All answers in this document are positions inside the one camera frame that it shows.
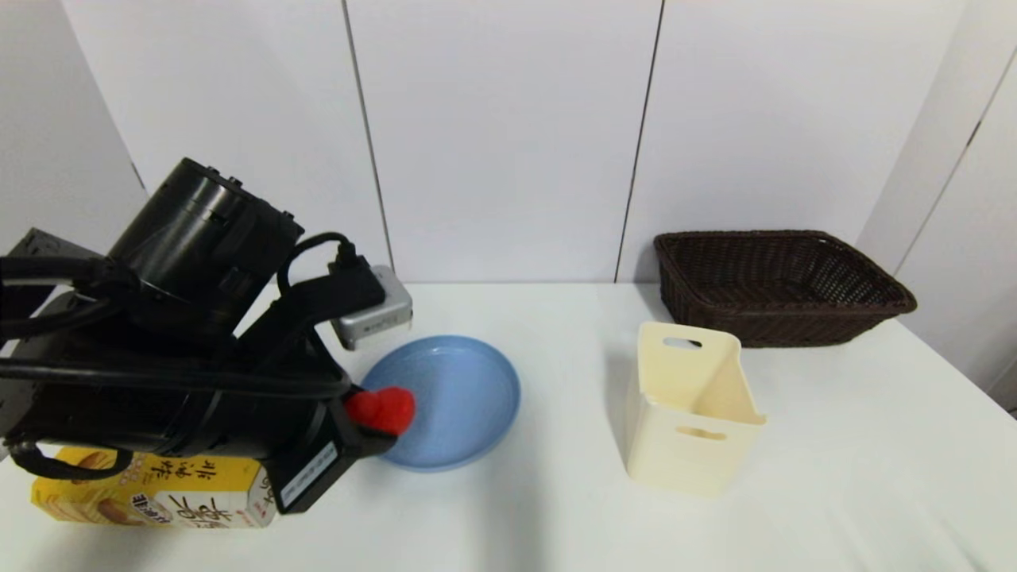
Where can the dark brown wicker basket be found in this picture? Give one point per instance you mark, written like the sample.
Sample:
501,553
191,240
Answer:
783,298

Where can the red rubber duck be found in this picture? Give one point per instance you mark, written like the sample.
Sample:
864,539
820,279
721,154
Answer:
383,409

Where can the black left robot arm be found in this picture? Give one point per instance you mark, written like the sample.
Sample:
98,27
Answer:
191,238

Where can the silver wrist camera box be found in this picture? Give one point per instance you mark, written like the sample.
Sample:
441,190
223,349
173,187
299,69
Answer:
373,314

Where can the cream plastic storage bin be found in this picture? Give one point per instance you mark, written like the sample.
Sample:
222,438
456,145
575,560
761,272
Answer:
685,445

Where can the yellow snack box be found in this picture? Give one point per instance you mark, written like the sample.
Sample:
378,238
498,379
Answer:
175,492

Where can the blue round plate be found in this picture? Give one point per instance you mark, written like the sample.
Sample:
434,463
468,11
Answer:
461,397

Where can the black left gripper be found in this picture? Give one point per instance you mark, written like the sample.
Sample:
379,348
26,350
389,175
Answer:
294,397

